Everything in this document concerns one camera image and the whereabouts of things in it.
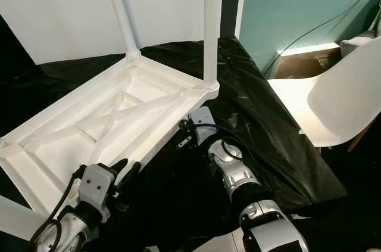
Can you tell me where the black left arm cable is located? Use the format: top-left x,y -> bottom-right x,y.
30,166 -> 87,250

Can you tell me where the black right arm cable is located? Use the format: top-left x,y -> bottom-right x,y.
193,122 -> 246,163

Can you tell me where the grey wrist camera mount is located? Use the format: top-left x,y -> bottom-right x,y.
189,107 -> 217,144
79,163 -> 118,220

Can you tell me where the black table cloth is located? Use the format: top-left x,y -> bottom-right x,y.
0,36 -> 347,252

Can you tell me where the white bag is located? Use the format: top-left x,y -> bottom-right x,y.
341,29 -> 381,56

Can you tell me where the white shell chair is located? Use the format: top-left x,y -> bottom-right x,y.
268,35 -> 381,148

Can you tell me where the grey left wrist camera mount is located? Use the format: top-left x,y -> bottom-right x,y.
79,163 -> 118,220

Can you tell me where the large white backdrop panel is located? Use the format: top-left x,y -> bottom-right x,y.
0,0 -> 215,65

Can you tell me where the white plastic table top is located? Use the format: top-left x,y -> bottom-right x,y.
0,49 -> 221,217

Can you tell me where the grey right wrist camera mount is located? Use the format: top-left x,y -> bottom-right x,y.
189,107 -> 217,144

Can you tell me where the thin black wall cable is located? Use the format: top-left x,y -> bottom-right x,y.
262,0 -> 381,77

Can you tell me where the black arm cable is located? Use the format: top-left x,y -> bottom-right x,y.
193,122 -> 246,163
30,166 -> 87,250

